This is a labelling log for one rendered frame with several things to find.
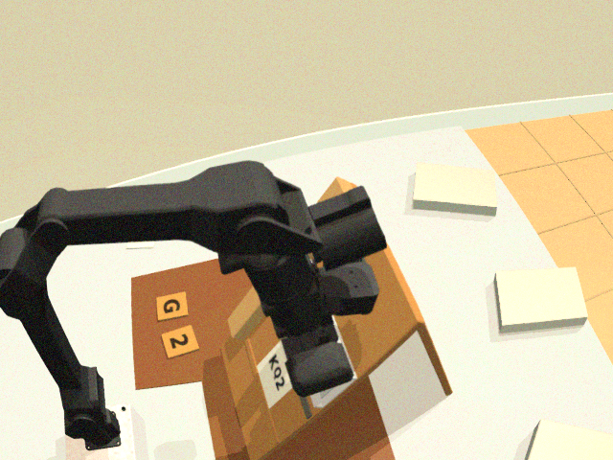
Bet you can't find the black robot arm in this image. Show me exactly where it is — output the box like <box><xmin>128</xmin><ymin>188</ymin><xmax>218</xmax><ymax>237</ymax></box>
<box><xmin>0</xmin><ymin>160</ymin><xmax>387</xmax><ymax>451</ymax></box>

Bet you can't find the orange letter tile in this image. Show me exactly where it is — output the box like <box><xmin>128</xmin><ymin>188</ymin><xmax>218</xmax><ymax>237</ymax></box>
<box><xmin>162</xmin><ymin>325</ymin><xmax>200</xmax><ymax>358</ymax></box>
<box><xmin>157</xmin><ymin>292</ymin><xmax>188</xmax><ymax>321</ymax></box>

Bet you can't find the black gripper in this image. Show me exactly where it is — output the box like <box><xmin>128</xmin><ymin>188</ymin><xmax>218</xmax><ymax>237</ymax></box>
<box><xmin>258</xmin><ymin>270</ymin><xmax>354</xmax><ymax>398</ymax></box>

